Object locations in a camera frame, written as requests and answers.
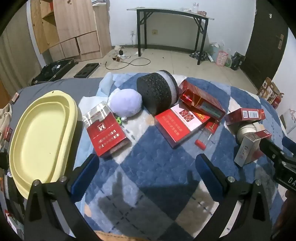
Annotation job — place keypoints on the white power strip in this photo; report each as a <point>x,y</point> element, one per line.
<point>120,54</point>

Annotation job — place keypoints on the black plastic bag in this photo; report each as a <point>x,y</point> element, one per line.
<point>237,60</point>

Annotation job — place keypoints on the open black suitcase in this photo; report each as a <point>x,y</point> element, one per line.
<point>53,69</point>

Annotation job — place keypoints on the small dark red gold box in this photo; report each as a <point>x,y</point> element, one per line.
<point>211,127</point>

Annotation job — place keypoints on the beige curtain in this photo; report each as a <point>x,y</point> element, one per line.
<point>16,53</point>

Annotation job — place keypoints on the white tape roll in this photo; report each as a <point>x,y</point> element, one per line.
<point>245,132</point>

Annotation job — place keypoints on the red cigarette pack silver top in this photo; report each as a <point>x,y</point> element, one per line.
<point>106,136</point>

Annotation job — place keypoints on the wooden wardrobe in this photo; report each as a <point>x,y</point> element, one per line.
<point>76,20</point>

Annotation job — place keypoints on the white green plastic bag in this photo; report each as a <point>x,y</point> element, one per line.
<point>215,49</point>

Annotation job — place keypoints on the white plush ball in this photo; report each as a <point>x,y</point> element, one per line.
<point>124,102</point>

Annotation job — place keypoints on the beige cloth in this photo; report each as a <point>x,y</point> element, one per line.
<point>5,118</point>

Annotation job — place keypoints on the red fire extinguisher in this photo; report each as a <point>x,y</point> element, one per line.
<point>277,100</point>

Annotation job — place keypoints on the clear glass on table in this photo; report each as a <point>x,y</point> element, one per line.
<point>196,7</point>

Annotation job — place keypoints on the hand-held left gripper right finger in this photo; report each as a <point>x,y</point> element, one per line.
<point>208,176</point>

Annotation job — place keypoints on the clothes pile under table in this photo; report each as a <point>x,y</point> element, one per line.
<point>198,55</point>

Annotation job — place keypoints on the red cigarette carton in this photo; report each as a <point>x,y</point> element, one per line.
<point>178,125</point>

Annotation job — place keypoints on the black folding table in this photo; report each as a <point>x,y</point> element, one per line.
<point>161,11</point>

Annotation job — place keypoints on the white cloth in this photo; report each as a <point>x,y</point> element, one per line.
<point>106,81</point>

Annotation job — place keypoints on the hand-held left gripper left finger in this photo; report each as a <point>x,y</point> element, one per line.
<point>86,171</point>

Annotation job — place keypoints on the printed cardboard box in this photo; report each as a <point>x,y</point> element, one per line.
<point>268,89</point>

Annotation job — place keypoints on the red capped clear tube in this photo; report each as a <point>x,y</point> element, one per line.
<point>201,142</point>

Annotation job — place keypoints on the red box with barcode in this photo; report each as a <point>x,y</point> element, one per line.
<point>240,115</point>

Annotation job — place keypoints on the grey bed sheet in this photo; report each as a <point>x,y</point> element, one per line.
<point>46,84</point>

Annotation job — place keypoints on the yellowish wall socket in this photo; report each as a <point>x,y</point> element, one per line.
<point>155,32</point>

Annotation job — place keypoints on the pink plastic bag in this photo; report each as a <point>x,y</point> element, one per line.
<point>223,58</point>

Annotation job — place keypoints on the long red carton gold ribbon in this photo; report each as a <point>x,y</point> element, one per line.
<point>196,97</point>

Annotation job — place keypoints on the yellow plastic tray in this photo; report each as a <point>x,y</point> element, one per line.
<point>41,139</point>

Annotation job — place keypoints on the dark door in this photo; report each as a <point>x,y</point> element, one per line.
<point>261,46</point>

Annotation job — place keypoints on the blue white checked blanket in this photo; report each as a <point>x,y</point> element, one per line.
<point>150,166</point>

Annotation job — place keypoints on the white and red cigarette box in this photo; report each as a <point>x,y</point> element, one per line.
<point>247,150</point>

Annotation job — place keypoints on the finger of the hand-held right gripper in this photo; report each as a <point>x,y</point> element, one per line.
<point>290,144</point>
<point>270,149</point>

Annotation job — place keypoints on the black foam cylinder thin end layer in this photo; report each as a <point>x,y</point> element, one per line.
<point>155,92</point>

